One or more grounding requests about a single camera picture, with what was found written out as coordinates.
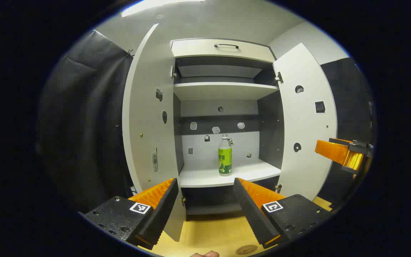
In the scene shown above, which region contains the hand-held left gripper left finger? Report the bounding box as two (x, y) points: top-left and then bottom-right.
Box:
(79, 178), (179, 250)

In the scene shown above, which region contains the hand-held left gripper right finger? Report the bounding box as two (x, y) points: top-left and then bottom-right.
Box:
(233, 177), (333, 249)

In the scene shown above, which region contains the round brown coaster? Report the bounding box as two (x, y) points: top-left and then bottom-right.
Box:
(235, 245), (259, 256)

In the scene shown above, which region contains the white cabinet door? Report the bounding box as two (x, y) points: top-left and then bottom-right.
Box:
(122, 23), (186, 242)
(273, 43), (338, 201)

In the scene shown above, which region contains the green label plastic bottle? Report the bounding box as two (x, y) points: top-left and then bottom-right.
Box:
(218, 134), (233, 176)

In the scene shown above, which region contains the white cabinet drawer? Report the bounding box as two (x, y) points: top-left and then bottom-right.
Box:
(170, 38), (276, 63)

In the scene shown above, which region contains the black backdrop cloth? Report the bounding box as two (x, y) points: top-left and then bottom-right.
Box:
(36, 30), (375, 215)

